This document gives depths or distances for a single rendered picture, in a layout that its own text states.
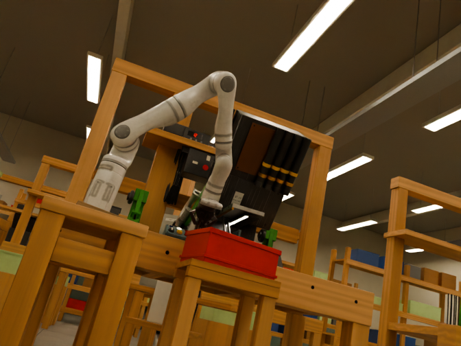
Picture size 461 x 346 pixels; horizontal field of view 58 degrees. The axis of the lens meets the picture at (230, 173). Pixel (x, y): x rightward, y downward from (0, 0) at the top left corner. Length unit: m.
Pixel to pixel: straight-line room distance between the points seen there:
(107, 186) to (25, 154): 11.22
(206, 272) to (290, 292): 0.55
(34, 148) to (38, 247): 11.41
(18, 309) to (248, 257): 0.75
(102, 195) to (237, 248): 0.50
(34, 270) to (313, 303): 1.17
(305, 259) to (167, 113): 1.44
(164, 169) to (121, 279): 1.21
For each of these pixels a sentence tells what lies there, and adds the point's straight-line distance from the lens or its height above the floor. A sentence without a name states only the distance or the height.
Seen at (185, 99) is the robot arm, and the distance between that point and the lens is 1.57.
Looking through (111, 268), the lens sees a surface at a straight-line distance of 1.33.
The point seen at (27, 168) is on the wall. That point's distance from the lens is 12.54.
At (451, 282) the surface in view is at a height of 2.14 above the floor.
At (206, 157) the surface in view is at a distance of 2.41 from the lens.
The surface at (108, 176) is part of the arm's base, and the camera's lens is 1.48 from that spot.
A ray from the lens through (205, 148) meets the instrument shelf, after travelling 2.41.
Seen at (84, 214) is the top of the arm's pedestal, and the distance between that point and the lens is 1.32.
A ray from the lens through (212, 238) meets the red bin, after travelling 1.48.
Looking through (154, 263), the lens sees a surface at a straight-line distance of 1.74.
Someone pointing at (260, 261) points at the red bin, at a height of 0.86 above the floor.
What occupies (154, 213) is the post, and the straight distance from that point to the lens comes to 2.38.
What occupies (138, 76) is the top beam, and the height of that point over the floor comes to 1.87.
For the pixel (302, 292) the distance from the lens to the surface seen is 1.94.
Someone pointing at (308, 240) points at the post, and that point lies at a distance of 2.66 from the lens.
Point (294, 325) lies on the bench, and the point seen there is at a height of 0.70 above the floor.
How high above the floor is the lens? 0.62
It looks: 19 degrees up
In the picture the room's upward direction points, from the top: 13 degrees clockwise
